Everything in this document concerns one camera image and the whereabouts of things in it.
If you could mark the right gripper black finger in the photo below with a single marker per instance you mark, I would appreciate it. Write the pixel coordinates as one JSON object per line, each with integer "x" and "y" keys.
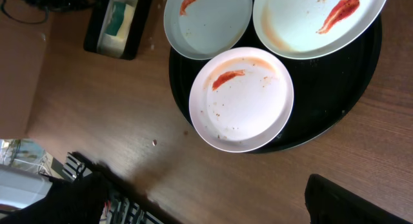
{"x": 328, "y": 203}

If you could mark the pale green plate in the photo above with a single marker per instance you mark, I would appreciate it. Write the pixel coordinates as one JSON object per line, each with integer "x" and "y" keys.
{"x": 202, "y": 29}

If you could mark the cream plate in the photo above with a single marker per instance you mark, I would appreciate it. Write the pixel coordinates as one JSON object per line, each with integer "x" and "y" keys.
{"x": 308, "y": 29}

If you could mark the pink white plate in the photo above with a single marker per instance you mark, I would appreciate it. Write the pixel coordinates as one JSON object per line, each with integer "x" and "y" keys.
{"x": 241, "y": 100}

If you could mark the green yellow sponge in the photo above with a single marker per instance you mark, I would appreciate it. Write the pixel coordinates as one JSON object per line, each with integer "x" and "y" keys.
{"x": 120, "y": 21}

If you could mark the rectangular black soapy tray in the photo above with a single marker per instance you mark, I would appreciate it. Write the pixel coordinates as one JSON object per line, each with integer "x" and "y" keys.
{"x": 98, "y": 42}

